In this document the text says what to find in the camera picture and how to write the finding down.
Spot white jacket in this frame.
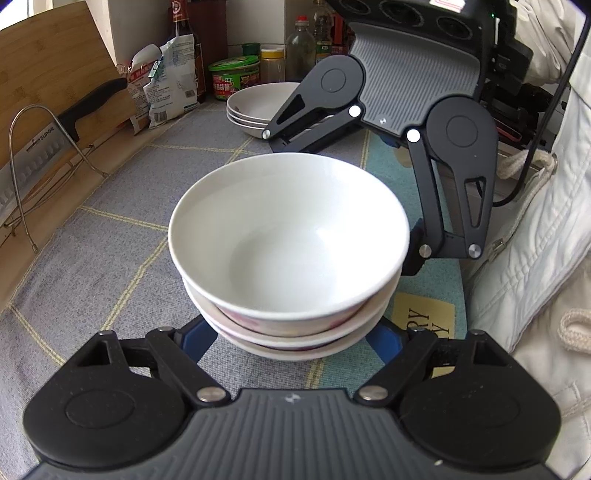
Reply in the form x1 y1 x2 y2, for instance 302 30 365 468
467 1 590 479

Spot yellow lid spice jar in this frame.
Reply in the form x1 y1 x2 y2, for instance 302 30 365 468
260 46 286 83

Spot green lidded food tub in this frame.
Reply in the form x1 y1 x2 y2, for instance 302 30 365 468
208 55 260 101

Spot clear bottle red cap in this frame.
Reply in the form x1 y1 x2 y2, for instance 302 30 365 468
286 15 315 82

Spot white plastic food bag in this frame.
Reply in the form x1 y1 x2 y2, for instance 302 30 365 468
144 37 197 128

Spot red white snack bag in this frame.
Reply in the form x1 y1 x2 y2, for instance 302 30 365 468
127 44 161 134

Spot metal wire rack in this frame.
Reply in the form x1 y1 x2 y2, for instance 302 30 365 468
1 104 108 253

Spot white plate with fruit print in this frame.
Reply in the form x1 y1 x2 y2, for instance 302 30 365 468
226 82 300 123

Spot black cable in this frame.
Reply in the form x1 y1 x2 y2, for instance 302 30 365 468
492 13 588 207

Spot grey checked cloth mat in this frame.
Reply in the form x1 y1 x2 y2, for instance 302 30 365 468
0 101 371 480

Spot bamboo cutting board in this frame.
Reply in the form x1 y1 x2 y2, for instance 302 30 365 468
0 2 119 165

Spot white bowl pink flowers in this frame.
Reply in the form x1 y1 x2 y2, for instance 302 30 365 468
168 153 410 321

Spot white floral bowl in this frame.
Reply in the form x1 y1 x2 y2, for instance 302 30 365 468
198 305 388 362
182 272 401 349

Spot dark soy sauce bottle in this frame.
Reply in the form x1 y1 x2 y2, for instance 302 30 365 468
170 0 206 101

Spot black handled kitchen knife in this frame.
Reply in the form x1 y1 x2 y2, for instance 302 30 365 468
1 78 127 222

